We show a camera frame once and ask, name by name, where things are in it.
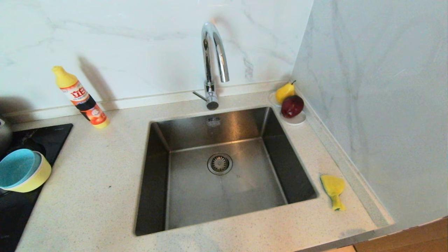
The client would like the stainless steel sink basin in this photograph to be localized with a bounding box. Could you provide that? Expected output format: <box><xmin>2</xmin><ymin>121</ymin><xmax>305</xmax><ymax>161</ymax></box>
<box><xmin>135</xmin><ymin>107</ymin><xmax>318</xmax><ymax>236</ymax></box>

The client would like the dark red apple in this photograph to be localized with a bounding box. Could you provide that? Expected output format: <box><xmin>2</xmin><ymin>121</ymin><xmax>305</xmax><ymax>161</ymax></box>
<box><xmin>281</xmin><ymin>95</ymin><xmax>305</xmax><ymax>118</ymax></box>

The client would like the chrome gooseneck faucet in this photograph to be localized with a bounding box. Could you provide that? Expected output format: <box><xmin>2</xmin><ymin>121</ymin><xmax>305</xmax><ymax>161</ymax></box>
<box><xmin>192</xmin><ymin>22</ymin><xmax>230</xmax><ymax>111</ymax></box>

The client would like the black induction cooktop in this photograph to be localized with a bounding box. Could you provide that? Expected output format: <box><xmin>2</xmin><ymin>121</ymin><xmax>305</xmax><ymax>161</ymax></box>
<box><xmin>0</xmin><ymin>123</ymin><xmax>74</xmax><ymax>252</ymax></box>

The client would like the blue plastic bowl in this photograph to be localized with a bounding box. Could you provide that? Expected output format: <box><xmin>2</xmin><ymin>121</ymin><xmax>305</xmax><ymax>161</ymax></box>
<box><xmin>0</xmin><ymin>149</ymin><xmax>42</xmax><ymax>189</ymax></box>

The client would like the small white dish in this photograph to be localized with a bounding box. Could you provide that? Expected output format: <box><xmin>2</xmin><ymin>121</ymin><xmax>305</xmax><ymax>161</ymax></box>
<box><xmin>269</xmin><ymin>91</ymin><xmax>307</xmax><ymax>126</ymax></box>

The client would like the yellow fish-shaped sponge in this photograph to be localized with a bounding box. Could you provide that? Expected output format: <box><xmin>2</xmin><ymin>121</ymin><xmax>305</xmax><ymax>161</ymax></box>
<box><xmin>320</xmin><ymin>175</ymin><xmax>346</xmax><ymax>211</ymax></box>

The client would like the orange yellow dish soap bottle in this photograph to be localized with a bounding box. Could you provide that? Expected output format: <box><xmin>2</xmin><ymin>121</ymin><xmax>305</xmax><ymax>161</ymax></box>
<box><xmin>52</xmin><ymin>66</ymin><xmax>110</xmax><ymax>129</ymax></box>

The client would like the yellow plastic bowl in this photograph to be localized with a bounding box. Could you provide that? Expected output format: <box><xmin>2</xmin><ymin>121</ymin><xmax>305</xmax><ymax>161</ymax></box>
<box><xmin>3</xmin><ymin>151</ymin><xmax>52</xmax><ymax>193</ymax></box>

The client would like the round metal drain strainer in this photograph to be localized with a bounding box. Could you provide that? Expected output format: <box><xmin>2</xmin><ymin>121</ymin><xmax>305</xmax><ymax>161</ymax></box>
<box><xmin>207</xmin><ymin>153</ymin><xmax>233</xmax><ymax>176</ymax></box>

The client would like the yellow pear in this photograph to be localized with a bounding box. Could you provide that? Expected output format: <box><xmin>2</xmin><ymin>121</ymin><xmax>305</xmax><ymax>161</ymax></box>
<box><xmin>275</xmin><ymin>80</ymin><xmax>297</xmax><ymax>104</ymax></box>

